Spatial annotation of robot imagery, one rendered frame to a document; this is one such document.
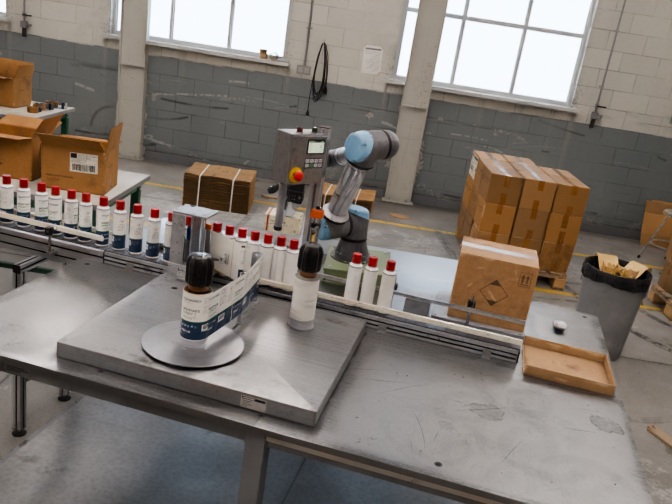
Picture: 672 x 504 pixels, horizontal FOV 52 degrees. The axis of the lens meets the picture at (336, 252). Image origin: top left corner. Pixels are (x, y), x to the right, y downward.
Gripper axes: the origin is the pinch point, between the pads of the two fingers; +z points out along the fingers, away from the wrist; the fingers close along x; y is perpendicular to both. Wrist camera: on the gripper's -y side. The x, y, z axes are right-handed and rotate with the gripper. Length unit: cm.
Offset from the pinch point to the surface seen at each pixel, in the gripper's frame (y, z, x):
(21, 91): -267, 12, 275
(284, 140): 2, -44, -51
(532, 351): 106, 16, -62
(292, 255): 12, -3, -57
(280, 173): 2, -32, -51
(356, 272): 36, -2, -61
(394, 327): 53, 14, -67
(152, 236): -45, 3, -47
